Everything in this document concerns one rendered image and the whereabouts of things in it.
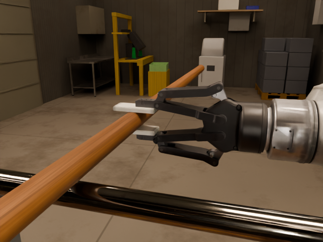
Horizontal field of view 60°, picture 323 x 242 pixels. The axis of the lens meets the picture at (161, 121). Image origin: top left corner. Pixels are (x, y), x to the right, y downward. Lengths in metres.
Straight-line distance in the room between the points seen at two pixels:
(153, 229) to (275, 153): 1.79
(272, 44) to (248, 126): 6.32
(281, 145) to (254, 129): 0.04
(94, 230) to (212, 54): 5.04
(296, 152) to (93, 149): 0.26
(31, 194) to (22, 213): 0.02
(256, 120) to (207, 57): 6.03
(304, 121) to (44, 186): 0.31
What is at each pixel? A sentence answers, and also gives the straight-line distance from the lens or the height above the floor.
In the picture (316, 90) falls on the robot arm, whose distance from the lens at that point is 0.58.
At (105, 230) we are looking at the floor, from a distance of 2.17.
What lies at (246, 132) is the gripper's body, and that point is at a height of 1.20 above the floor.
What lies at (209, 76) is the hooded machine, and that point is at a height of 0.44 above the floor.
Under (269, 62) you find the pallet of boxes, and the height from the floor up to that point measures 0.78.
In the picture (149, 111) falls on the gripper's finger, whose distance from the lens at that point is 0.44.
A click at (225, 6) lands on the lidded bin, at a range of 7.06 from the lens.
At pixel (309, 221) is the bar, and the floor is 1.17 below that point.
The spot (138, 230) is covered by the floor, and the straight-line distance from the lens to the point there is 2.14.
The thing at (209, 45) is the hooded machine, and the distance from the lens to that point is 6.53.
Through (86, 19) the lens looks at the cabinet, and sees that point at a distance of 7.33.
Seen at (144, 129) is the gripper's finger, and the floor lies 1.18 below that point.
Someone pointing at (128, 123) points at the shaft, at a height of 1.21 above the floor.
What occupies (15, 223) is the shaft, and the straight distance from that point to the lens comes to 0.24.
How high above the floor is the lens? 1.33
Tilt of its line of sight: 17 degrees down
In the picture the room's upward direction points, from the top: straight up
